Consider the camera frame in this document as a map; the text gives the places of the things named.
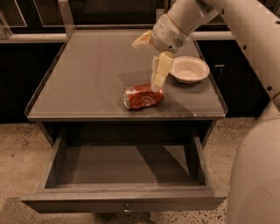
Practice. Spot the white paper bowl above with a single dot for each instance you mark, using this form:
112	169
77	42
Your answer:
189	70

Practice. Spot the grey cabinet with glass top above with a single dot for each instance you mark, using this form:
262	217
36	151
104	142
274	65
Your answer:
83	95

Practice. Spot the metal drawer knob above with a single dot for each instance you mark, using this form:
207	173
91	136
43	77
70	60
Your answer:
126	209

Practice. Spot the metal railing frame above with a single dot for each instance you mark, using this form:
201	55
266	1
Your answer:
35	37

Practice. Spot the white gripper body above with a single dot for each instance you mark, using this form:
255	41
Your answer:
166	35

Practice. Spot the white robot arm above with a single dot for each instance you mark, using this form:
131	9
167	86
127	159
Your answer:
254	194

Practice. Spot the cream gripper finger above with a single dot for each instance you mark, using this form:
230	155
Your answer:
161	66
144	41

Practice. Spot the red coke can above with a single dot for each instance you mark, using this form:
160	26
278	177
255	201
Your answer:
141	96

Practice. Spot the open grey top drawer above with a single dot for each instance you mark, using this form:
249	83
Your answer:
102	179

